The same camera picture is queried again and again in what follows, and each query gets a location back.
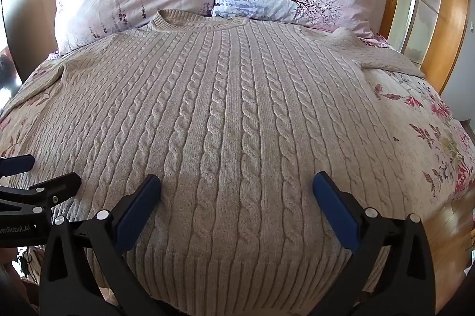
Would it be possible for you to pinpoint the beige cable-knit sweater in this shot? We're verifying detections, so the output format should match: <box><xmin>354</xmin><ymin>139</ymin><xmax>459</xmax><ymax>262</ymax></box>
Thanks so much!
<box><xmin>0</xmin><ymin>9</ymin><xmax>425</xmax><ymax>305</ymax></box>

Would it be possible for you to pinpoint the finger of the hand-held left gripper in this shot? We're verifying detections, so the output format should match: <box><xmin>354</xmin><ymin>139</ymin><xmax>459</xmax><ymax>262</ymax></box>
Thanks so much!
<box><xmin>0</xmin><ymin>154</ymin><xmax>36</xmax><ymax>178</ymax></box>
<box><xmin>0</xmin><ymin>172</ymin><xmax>82</xmax><ymax>218</ymax></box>

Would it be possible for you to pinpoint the wooden headboard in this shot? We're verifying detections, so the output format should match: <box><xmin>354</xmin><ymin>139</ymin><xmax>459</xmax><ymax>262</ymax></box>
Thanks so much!
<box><xmin>352</xmin><ymin>0</ymin><xmax>472</xmax><ymax>94</ymax></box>

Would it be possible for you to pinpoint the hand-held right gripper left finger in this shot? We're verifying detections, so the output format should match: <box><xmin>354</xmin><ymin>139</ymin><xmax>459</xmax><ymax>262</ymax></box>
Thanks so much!
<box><xmin>39</xmin><ymin>174</ymin><xmax>164</xmax><ymax>316</ymax></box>

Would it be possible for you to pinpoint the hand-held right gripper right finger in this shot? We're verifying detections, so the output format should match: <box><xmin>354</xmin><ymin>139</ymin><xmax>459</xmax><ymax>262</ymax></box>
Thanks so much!
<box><xmin>312</xmin><ymin>171</ymin><xmax>436</xmax><ymax>316</ymax></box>

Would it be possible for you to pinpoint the floral bed sheet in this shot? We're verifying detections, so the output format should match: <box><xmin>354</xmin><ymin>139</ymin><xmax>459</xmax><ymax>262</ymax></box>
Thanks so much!
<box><xmin>0</xmin><ymin>30</ymin><xmax>475</xmax><ymax>213</ymax></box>

